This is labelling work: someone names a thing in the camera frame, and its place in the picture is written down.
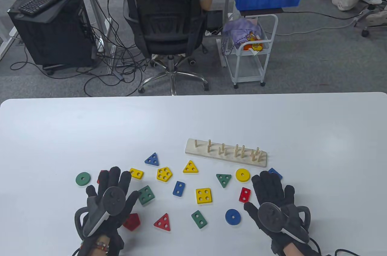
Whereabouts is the person's left hand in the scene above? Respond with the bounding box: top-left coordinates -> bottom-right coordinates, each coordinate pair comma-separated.
80,166 -> 141,243

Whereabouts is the person's right hand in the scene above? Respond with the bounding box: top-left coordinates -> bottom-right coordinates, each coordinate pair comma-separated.
244,171 -> 306,253

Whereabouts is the green square block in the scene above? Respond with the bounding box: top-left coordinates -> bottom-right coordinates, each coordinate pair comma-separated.
138,185 -> 155,206

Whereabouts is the green ring block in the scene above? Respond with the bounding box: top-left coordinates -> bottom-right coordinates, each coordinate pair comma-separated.
76,172 -> 91,187

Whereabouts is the green triangle block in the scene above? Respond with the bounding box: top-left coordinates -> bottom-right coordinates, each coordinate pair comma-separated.
216,174 -> 232,189

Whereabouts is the red pentagon block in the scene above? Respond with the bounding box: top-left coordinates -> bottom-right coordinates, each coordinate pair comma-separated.
122,213 -> 141,231

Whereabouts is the yellow pentagon block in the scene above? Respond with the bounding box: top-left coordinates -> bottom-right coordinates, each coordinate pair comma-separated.
156,167 -> 173,182

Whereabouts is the blue ring block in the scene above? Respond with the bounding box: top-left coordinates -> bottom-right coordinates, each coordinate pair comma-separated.
225,209 -> 241,225

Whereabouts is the yellow square block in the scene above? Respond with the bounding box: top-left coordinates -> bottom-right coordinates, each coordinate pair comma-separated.
196,188 -> 212,204

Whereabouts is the blue rectangle block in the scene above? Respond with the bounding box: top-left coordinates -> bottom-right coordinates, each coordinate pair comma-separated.
172,181 -> 186,197

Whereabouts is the red triangle block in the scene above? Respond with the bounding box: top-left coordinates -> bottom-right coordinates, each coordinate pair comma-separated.
154,213 -> 171,231

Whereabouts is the green rectangle block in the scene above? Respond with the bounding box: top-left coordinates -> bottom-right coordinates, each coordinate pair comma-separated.
191,210 -> 208,229

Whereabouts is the yellow triangle block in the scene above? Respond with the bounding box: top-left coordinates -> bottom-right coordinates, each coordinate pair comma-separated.
183,160 -> 199,173

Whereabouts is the wooden post board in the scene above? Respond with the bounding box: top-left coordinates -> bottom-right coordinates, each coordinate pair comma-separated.
185,138 -> 268,168

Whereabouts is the person's left forearm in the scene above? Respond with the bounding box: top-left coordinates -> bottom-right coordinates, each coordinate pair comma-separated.
79,238 -> 124,256

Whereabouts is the person's right forearm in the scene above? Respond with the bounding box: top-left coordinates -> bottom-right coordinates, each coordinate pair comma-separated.
283,241 -> 321,256

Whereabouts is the black white hand controller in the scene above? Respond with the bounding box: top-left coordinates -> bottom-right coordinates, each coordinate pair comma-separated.
258,202 -> 311,244
75,186 -> 126,237

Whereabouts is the white rolling cart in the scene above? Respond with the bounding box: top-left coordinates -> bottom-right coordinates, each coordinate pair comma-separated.
217,12 -> 279,89

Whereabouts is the orange plush toy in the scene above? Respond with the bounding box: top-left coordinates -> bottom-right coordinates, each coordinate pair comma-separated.
243,34 -> 264,54

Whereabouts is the black computer tower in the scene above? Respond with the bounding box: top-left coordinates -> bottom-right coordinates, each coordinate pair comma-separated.
7,0 -> 98,70

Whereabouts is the black mesh office chair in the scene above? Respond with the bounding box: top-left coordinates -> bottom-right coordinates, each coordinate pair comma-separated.
117,0 -> 210,96

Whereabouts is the black box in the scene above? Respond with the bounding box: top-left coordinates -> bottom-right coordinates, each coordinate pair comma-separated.
207,10 -> 223,31

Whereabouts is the black chair base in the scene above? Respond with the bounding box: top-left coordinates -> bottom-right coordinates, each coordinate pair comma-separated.
354,8 -> 387,38

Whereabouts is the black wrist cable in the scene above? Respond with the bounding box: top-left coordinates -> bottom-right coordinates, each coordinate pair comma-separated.
309,237 -> 362,256

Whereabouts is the tangle of black cables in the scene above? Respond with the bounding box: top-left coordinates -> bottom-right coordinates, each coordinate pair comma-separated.
11,0 -> 151,97

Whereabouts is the purple drawstring bag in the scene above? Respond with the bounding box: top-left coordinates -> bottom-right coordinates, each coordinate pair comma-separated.
222,17 -> 262,56

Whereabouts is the white floor cable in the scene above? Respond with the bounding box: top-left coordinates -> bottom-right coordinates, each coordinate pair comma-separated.
271,15 -> 363,36

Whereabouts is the white desk frame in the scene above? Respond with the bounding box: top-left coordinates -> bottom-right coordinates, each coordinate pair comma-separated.
74,0 -> 115,75
0,20 -> 19,60

